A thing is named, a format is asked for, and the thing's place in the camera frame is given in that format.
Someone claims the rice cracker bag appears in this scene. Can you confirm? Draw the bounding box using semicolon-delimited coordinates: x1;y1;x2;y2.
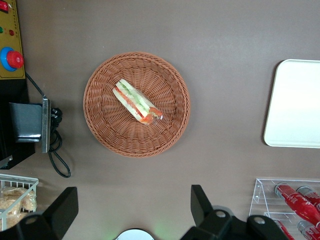
0;186;38;230

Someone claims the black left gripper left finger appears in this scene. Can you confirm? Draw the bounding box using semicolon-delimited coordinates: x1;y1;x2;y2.
13;186;79;240

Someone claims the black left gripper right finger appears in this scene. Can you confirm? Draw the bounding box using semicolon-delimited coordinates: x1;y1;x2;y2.
179;184;235;240

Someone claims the black appliance housing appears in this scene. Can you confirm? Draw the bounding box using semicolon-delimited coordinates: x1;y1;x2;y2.
0;76;36;171

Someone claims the round brown wicker basket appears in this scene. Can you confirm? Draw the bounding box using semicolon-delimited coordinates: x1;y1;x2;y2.
82;51;191;159

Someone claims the metal bracket with black box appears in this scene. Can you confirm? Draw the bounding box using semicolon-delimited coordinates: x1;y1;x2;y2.
8;98;52;154

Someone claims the yellow control panel box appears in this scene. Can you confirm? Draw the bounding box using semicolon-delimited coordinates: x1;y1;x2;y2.
0;0;27;81

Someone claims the clear acrylic bottle rack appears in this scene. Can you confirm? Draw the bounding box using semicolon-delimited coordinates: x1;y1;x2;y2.
248;177;320;240

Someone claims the red cola bottle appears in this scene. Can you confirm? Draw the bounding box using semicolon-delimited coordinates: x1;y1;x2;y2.
296;219;320;240
274;183;320;226
273;218;297;240
295;185;320;211

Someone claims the black power cable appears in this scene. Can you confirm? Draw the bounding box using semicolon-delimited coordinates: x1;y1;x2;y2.
24;72;72;179

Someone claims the red emergency stop button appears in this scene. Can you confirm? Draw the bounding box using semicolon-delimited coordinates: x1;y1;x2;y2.
0;46;25;72

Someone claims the cream plastic tray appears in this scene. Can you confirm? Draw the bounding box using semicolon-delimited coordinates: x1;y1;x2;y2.
263;58;320;149

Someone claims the triangle sandwich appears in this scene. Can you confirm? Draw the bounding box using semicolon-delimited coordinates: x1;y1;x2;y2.
111;78;164;126

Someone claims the white wire basket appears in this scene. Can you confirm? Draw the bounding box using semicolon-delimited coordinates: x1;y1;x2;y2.
0;173;40;231

